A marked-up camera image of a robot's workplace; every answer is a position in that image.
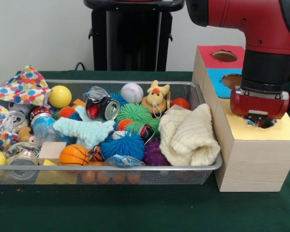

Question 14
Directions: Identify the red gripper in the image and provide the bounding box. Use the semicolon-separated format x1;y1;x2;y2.
230;86;290;120

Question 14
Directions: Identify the cream muslin cloth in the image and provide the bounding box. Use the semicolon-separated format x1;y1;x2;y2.
159;103;221;167

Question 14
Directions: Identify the wooden box with three holes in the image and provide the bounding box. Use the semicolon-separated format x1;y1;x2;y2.
191;44;290;193

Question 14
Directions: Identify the silver mesh bin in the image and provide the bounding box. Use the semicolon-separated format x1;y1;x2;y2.
0;79;223;186

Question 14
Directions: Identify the red orange ball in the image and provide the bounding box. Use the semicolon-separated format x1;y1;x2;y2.
171;98;190;111

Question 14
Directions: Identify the yellow plush chick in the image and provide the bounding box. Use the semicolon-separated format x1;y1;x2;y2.
141;80;171;116

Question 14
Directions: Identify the green spiky puffer ball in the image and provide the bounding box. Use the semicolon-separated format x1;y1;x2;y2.
116;103;153;124

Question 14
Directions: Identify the white toy baseball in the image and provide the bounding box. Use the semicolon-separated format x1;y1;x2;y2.
120;83;145;104

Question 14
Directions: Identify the blue spiky puffer ball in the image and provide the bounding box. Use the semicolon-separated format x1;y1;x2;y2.
100;130;145;161

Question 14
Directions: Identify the dark green table cloth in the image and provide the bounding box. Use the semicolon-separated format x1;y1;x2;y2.
0;70;290;232

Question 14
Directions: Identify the light blue muslin cloth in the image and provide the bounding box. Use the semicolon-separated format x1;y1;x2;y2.
53;105;116;151

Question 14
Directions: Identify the orange toy basketball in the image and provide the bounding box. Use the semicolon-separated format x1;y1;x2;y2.
59;144;90;167

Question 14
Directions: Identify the yellow ball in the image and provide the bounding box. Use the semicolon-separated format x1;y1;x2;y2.
48;85;73;109

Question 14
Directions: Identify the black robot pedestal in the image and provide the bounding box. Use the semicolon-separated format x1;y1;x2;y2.
83;0;188;72

